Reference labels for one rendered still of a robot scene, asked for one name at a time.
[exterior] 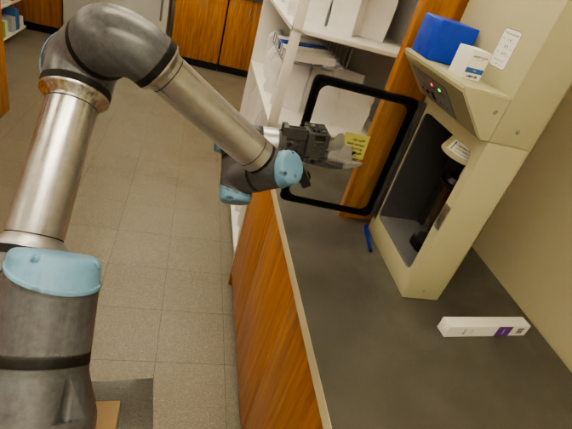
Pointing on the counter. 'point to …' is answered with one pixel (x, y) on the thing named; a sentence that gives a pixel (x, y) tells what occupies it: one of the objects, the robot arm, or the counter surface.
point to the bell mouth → (456, 150)
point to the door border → (392, 145)
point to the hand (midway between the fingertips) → (353, 160)
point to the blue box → (443, 37)
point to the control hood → (465, 96)
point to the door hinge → (399, 157)
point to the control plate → (434, 90)
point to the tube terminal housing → (546, 63)
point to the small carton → (470, 62)
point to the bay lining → (420, 173)
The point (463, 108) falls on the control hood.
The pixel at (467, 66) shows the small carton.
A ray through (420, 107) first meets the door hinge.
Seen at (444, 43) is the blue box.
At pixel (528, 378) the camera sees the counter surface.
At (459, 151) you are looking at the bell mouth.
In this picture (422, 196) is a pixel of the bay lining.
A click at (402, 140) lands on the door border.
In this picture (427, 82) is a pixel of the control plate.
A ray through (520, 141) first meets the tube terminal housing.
